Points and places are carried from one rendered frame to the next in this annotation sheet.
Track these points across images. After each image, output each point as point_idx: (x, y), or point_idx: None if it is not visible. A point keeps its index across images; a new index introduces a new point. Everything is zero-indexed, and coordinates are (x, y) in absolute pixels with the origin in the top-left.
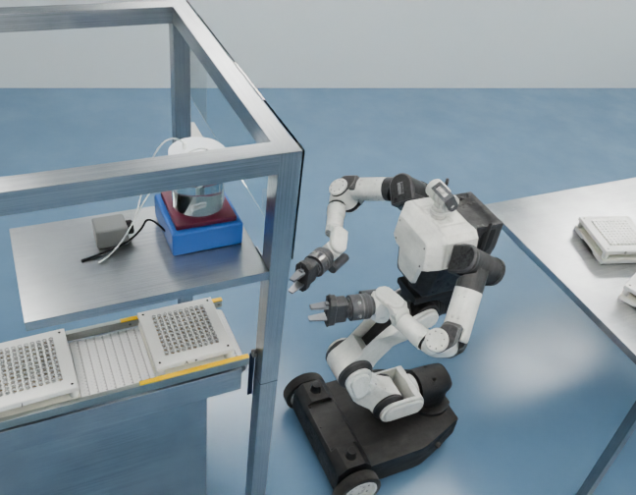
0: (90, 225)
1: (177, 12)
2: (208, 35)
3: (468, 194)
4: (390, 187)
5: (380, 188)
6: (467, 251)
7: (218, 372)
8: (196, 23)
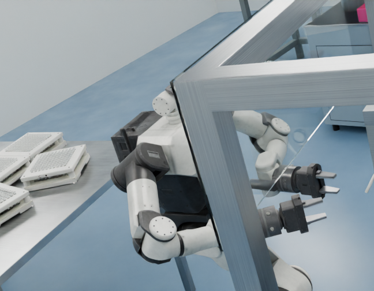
0: None
1: (231, 55)
2: (257, 17)
3: (123, 128)
4: (153, 164)
5: (152, 181)
6: None
7: None
8: (238, 36)
